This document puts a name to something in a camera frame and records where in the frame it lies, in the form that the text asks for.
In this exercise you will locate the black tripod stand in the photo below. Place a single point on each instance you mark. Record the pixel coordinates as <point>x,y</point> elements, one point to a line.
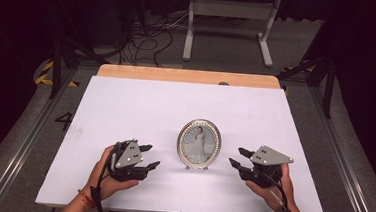
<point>57,66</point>
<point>328,89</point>

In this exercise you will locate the grey round table grommet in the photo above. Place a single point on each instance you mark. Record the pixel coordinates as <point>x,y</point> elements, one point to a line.
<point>223,83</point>

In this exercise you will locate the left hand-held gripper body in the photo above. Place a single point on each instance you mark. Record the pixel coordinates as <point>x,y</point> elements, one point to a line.
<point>128,158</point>

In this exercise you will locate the person's left hand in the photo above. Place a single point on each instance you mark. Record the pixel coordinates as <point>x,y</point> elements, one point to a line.
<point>110,187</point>

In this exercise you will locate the oval silver picture frame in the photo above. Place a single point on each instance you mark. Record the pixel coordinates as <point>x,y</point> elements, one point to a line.
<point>199,145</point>

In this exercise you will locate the person's right hand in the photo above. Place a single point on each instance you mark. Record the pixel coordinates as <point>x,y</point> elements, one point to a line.
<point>276,197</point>

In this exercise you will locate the yellow black floor tape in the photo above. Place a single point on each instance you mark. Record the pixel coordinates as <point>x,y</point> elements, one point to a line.
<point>295,68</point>
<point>46,76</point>

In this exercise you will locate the white table board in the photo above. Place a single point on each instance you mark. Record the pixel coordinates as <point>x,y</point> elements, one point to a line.
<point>142,109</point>

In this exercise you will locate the wooden table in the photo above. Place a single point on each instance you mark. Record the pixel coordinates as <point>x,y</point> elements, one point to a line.
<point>184,75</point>

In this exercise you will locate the aluminium floor rail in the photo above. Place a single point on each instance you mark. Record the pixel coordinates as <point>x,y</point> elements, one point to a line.
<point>26,141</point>
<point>343,157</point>

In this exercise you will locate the white metal stand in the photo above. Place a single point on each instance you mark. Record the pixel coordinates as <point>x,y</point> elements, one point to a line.
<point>231,9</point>

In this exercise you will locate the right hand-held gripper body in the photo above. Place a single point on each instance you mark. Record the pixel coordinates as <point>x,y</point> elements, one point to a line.
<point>264,173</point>

